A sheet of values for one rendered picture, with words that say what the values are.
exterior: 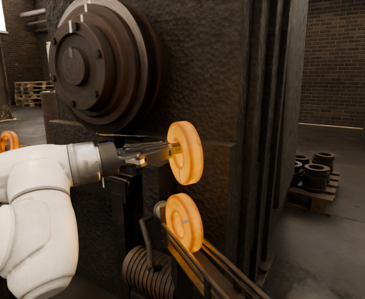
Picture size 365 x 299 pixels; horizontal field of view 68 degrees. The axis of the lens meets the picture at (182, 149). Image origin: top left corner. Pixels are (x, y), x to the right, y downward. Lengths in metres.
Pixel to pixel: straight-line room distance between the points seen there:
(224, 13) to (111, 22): 0.35
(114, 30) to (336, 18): 6.21
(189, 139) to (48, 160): 0.29
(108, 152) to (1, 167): 0.19
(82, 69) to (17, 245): 0.61
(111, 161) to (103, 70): 0.37
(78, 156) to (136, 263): 0.46
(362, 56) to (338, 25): 0.78
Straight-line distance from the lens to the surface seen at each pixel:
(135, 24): 0.91
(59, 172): 0.56
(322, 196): 2.48
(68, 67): 0.99
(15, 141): 1.75
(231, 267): 0.62
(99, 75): 0.90
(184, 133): 0.61
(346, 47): 6.81
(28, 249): 0.48
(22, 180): 0.55
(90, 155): 0.58
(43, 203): 0.51
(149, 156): 0.59
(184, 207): 0.68
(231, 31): 0.91
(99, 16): 0.98
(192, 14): 0.98
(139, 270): 0.92
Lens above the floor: 1.09
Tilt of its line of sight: 15 degrees down
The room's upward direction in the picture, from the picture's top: straight up
